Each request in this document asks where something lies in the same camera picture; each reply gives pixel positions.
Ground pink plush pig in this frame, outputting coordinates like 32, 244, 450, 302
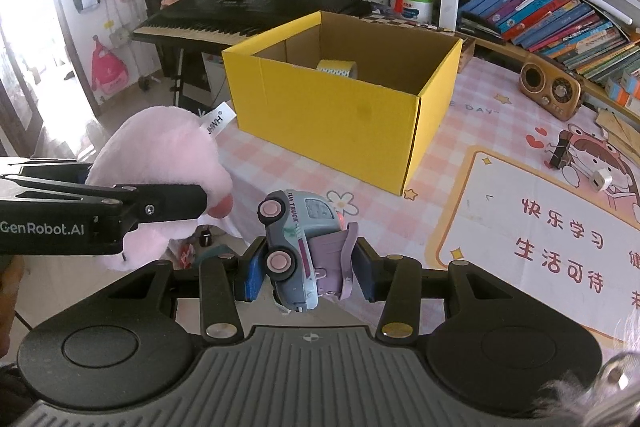
86, 106, 233, 272

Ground grey toy car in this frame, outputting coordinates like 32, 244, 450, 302
257, 190, 359, 313

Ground black binder clip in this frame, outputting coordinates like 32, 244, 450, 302
544, 130, 573, 170

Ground yellow tape roll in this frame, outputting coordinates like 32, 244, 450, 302
316, 58, 358, 79

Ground white usb charger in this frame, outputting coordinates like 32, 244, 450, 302
589, 167, 614, 192

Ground person left hand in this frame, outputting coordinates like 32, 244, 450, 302
0, 256, 25, 358

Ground yellow cardboard box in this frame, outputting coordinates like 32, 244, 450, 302
222, 12, 462, 195

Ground pink cartoon desk mat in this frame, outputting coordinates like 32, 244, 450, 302
212, 59, 639, 351

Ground black electronic keyboard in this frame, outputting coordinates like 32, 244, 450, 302
131, 0, 372, 51

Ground wooden chess box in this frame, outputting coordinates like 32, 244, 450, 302
364, 14, 476, 72

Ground brown retro radio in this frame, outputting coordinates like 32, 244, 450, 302
520, 62, 582, 121

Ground brown paper envelopes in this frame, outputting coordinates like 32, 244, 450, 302
596, 109, 640, 162

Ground white green jar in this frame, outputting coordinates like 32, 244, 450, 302
401, 0, 434, 24

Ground orange white box lower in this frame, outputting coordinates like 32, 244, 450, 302
605, 80, 640, 116

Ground row of leaning books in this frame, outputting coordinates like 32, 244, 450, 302
458, 0, 639, 84

